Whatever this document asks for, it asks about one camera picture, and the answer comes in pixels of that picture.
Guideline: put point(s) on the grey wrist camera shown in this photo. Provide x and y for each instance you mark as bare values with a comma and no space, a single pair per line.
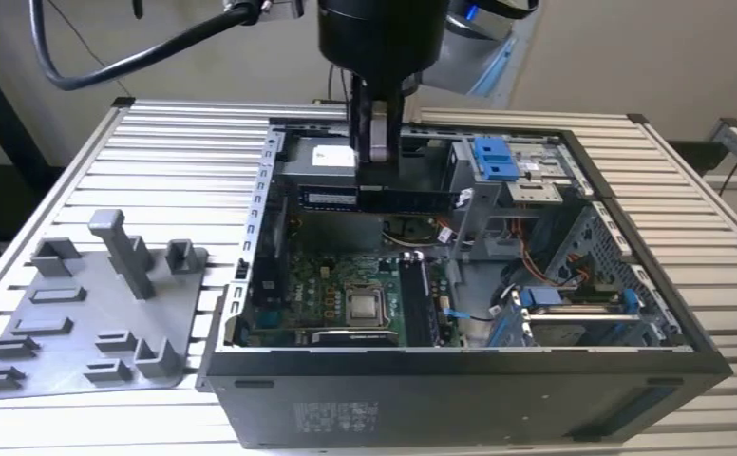
283,9

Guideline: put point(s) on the RAM stick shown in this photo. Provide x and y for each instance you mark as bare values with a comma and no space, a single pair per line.
331,197

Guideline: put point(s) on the grey parts rack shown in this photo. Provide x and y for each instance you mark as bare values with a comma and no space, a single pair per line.
108,309

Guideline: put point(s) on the black graphics card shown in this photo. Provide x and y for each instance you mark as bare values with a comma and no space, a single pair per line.
356,337

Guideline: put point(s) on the silver disk drive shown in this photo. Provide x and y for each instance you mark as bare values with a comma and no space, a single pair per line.
536,157

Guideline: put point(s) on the black PC case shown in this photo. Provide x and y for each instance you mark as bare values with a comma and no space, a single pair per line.
407,399

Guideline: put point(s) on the grey power supply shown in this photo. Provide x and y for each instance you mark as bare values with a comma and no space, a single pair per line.
331,228

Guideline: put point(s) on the black box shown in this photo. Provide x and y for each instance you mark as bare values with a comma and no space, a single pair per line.
698,159

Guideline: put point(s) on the green motherboard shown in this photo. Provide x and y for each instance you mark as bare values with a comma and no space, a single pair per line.
318,285

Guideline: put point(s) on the black table corner cap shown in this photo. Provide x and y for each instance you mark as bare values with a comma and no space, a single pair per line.
638,119
123,101
732,122

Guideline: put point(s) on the hard disk in blue carrier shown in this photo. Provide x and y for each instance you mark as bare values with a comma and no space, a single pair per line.
540,298

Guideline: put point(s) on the blue disk carrier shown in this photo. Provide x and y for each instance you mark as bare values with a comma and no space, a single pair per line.
492,159

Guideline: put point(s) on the black round fan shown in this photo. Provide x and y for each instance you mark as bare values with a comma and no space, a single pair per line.
416,230

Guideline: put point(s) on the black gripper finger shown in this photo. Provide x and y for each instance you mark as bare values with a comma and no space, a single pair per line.
384,138

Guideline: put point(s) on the silver CPU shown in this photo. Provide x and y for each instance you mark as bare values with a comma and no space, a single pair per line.
366,306

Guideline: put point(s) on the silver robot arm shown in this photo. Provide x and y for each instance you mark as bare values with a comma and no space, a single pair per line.
476,52

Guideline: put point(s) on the grey metal drive cage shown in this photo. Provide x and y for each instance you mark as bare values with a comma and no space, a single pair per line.
483,223

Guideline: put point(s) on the black hanging plug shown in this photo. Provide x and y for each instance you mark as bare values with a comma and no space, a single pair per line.
136,9

